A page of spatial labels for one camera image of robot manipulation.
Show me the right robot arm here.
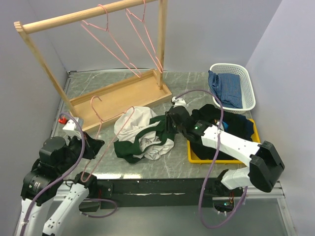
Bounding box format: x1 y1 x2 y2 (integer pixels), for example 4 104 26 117
165 106 285 196

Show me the wooden clothes rack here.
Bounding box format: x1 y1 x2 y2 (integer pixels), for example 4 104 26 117
14 0 172 131

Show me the black clothes pile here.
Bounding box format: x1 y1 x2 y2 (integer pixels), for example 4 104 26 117
190 104 254 160

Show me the white and green t shirt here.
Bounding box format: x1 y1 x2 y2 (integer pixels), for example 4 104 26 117
114 106 175 164

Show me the pink wire hanger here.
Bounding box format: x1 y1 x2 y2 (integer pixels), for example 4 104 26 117
125 0 163 73
80 95 135 183
80 4 141 78

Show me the yellow plastic tray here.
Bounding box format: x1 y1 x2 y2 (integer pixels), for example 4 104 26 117
187 119 260 165

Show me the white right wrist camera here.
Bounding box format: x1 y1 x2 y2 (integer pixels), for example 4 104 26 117
171 96 187 108

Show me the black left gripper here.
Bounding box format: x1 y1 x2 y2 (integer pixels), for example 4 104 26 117
57 130 105 173

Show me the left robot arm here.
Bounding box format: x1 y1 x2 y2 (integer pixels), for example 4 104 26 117
17 133 104 236

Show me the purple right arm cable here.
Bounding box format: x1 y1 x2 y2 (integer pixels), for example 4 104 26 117
172 89 248 229

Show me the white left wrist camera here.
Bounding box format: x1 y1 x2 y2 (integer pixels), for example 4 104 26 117
58 117 81 138

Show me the white plastic basket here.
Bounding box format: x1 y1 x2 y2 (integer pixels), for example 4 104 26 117
209 63 256 114

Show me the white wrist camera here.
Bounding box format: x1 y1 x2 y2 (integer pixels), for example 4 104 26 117
58 117 81 138
171 96 187 108

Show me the blue checked cloth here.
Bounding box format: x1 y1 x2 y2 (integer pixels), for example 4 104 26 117
208 70 243 109

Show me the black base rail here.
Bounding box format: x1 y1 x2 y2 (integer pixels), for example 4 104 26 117
83 177 243 209

